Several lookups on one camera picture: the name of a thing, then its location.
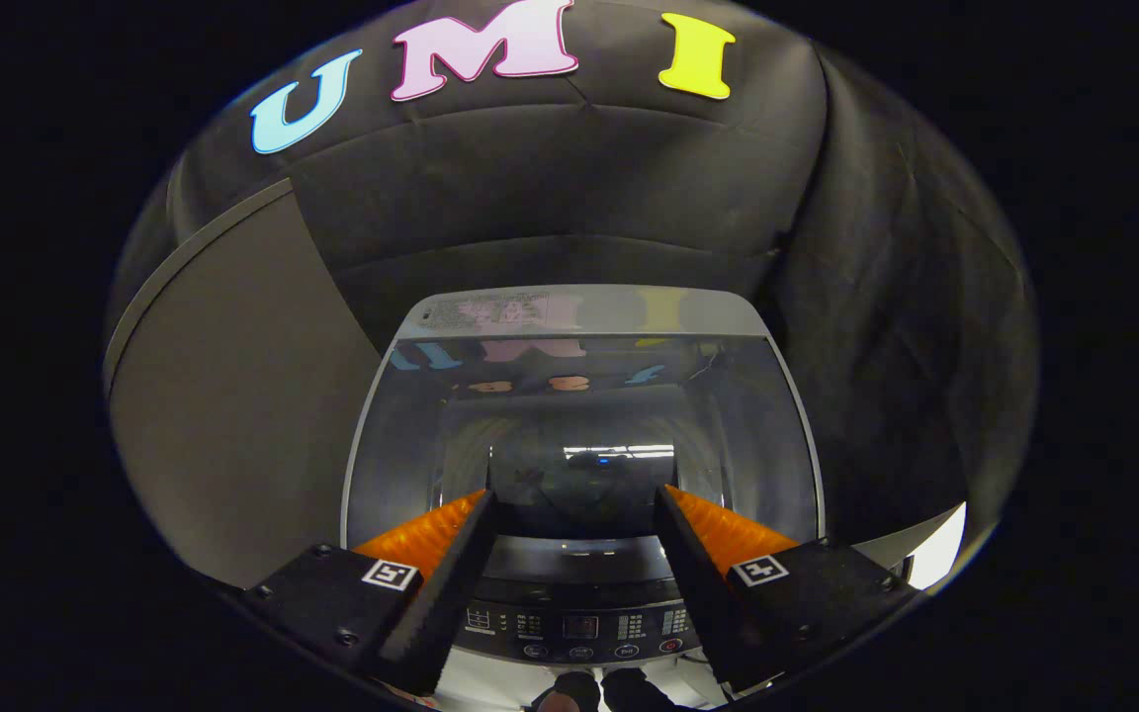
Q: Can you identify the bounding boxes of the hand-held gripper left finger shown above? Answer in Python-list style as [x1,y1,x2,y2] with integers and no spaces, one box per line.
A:
[238,489,501,696]

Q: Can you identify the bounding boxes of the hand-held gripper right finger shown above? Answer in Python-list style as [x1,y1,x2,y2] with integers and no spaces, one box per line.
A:
[654,485,926,693]

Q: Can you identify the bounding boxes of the black backdrop cloth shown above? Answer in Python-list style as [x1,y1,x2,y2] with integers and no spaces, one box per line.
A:
[110,0,1042,555]

